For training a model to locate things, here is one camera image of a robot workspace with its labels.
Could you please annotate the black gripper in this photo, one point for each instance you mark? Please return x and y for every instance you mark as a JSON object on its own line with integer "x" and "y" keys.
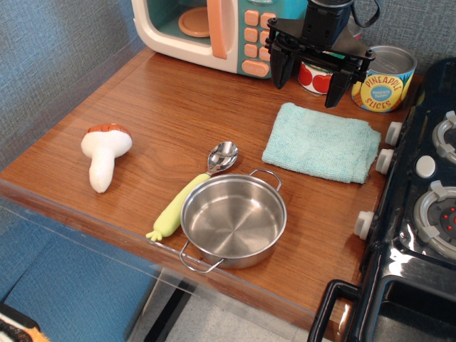
{"x": 320, "y": 38}

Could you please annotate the silver steel pot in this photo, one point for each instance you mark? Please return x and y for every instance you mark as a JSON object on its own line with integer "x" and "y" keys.
{"x": 234, "y": 221}

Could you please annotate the toy microwave teal and cream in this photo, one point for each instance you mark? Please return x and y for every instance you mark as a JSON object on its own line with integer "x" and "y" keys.
{"x": 220, "y": 34}

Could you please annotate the tomato sauce can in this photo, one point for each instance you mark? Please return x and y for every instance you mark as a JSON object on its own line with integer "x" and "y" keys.
{"x": 316, "y": 79}

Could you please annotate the pineapple slices can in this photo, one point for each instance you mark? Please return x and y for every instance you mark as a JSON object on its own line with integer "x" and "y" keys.
{"x": 388, "y": 80}

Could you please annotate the light teal folded cloth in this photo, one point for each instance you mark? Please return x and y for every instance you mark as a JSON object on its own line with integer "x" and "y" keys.
{"x": 322, "y": 145}

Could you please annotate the plush white brown mushroom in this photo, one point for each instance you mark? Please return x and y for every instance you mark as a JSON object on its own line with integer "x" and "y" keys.
{"x": 103, "y": 144}

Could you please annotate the black toy stove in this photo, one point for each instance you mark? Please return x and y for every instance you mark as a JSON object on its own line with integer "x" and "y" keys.
{"x": 407, "y": 288}

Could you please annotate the orange black object in corner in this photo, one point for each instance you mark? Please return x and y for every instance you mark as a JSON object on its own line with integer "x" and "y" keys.
{"x": 16, "y": 326}

